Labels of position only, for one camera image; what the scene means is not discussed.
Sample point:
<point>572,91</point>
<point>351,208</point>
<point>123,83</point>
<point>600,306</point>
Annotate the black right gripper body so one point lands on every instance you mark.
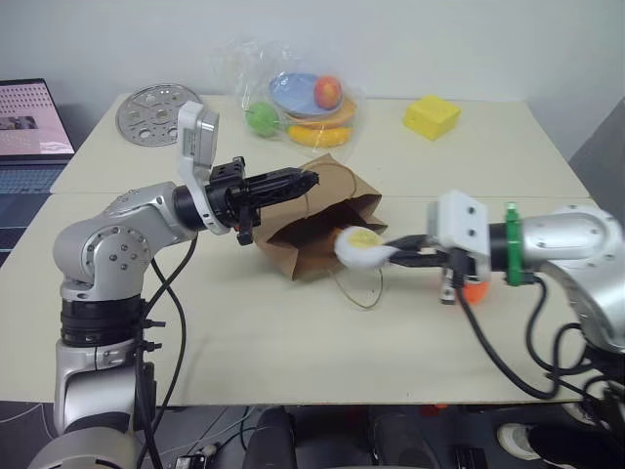
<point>451,266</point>

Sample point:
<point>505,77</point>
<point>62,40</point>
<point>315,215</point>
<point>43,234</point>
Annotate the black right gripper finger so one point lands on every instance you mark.
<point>415,260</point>
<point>407,242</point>

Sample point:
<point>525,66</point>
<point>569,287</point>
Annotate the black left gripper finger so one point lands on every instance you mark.
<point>288,177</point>
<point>283,195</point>

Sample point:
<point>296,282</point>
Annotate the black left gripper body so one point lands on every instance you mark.
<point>227,195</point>

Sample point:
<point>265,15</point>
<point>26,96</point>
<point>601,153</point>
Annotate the fried egg plush toy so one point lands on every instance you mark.
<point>361,249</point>

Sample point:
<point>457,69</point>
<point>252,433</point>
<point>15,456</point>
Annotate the brown paper bag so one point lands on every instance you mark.
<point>337,215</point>

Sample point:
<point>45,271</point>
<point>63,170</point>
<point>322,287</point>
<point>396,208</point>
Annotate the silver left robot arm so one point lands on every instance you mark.
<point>97,244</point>

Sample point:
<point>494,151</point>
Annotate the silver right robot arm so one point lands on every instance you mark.
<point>576,239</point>

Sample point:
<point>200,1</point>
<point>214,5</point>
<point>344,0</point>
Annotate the orange plush toy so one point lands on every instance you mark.
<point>476,293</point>

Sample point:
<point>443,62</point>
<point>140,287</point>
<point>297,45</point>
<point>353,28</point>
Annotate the clear plastic bag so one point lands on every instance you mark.
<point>254,73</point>

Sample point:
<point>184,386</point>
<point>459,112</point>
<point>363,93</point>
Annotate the yellow cheese plush toy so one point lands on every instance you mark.
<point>432,117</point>

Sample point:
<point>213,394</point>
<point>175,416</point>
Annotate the yellow toy banana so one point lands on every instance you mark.
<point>320,137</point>

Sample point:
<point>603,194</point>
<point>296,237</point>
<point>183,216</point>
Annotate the green toy apple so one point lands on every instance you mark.
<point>262,119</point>

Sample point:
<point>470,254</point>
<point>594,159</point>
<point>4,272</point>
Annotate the orange toy plate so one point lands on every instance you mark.
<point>342,116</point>

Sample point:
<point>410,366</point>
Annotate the blue toy plate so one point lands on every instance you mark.
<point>293,93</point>

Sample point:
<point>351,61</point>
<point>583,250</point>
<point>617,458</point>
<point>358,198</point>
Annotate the red orange toy peach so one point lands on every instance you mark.
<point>327,92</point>

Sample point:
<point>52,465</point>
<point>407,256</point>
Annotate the perforated metal disc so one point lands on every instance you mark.
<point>156,115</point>

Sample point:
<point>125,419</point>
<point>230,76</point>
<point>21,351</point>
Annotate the dark rounded shape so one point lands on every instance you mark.
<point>271,439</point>
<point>410,444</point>

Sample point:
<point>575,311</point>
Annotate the white round object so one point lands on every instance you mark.
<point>515,439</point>

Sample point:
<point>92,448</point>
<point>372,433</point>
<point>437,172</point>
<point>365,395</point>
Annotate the grey cabinet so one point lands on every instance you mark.
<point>600,146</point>

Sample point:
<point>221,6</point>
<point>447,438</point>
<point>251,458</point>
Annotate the open laptop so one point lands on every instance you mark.
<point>29,127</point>

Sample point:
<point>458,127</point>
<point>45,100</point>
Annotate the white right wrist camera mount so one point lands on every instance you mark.
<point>461,220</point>

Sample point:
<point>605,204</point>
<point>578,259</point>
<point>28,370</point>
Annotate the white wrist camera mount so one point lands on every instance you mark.
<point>195,132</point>
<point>461,220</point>

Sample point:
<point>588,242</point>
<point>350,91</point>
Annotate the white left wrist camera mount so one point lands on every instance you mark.
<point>195,132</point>

